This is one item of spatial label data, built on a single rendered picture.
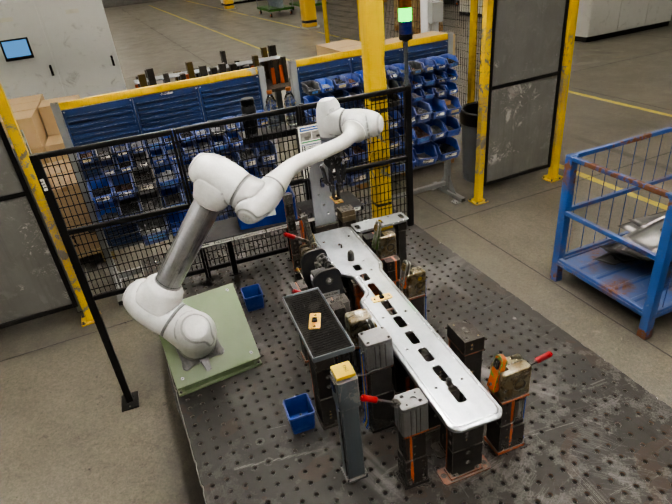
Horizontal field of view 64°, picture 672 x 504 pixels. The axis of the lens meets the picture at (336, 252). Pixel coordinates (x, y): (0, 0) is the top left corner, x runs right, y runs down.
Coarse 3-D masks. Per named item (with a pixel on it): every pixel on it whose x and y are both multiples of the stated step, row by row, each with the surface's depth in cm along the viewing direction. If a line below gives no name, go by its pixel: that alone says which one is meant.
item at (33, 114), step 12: (36, 96) 610; (72, 96) 591; (12, 108) 566; (24, 108) 561; (36, 108) 559; (48, 108) 561; (72, 108) 568; (0, 120) 524; (24, 120) 522; (36, 120) 543; (48, 120) 566; (24, 132) 527; (36, 132) 530; (48, 132) 571; (36, 144) 535; (48, 144) 544; (60, 144) 544; (60, 156) 549
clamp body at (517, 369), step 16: (512, 368) 166; (528, 368) 166; (512, 384) 167; (528, 384) 170; (496, 400) 174; (512, 400) 170; (512, 416) 175; (496, 432) 179; (512, 432) 178; (496, 448) 181; (512, 448) 182
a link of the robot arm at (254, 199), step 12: (252, 180) 185; (264, 180) 190; (240, 192) 183; (252, 192) 183; (264, 192) 185; (276, 192) 188; (240, 204) 182; (252, 204) 182; (264, 204) 184; (276, 204) 190; (240, 216) 184; (252, 216) 182; (264, 216) 187
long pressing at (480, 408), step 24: (336, 240) 260; (360, 240) 258; (336, 264) 241; (360, 264) 239; (384, 288) 221; (384, 312) 207; (408, 312) 205; (432, 336) 192; (408, 360) 182; (456, 360) 180; (432, 384) 172; (456, 384) 171; (480, 384) 170; (432, 408) 164; (456, 408) 162; (480, 408) 161; (456, 432) 155
